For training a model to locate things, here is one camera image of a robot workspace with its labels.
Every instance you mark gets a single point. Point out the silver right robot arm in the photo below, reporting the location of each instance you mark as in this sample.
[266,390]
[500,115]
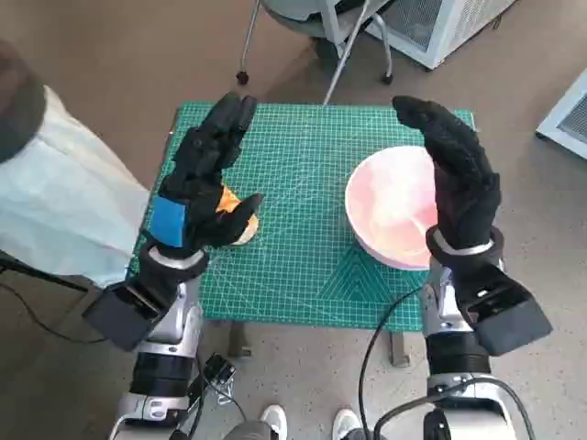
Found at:
[458,353]

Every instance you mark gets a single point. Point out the pink bowl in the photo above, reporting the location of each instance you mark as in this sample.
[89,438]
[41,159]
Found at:
[390,206]

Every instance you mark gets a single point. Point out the white shoe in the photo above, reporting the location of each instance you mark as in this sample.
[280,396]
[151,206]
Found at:
[273,419]
[345,421]

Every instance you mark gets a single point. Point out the green cutting mat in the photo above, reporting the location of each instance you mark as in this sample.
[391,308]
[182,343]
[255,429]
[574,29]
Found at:
[298,183]

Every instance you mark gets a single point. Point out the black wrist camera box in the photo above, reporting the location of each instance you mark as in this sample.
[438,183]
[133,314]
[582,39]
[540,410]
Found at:
[509,321]
[119,316]

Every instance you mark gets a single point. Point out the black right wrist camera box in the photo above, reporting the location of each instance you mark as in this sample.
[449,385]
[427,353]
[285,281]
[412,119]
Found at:
[509,321]

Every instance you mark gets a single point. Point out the grey office chair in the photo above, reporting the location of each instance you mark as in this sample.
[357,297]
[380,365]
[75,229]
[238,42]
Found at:
[298,18]

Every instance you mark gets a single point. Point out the small white cabinet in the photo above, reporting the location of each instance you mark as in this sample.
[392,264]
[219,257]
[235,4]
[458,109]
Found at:
[568,114]

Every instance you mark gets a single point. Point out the long orange striped bread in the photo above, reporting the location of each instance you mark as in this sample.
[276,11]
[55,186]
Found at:
[227,201]

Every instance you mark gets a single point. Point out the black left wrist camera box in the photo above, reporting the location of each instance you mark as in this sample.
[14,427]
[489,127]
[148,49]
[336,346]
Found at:
[119,316]

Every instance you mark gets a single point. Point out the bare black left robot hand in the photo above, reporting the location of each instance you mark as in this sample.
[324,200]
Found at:
[202,183]

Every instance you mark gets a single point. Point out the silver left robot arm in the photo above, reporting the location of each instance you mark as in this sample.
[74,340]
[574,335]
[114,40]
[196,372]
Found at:
[160,366]

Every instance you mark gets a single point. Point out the black flat device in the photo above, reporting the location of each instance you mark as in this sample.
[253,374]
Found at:
[220,369]

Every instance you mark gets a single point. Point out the person in light clothing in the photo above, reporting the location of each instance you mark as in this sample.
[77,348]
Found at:
[55,192]

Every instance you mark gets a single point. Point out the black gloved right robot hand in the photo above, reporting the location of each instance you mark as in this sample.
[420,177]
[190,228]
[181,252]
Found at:
[463,183]

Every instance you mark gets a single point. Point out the large white mesh cabinet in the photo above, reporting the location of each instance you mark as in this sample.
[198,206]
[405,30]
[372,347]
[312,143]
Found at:
[440,27]

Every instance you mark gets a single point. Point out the silver metal pole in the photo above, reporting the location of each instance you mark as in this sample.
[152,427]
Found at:
[341,64]

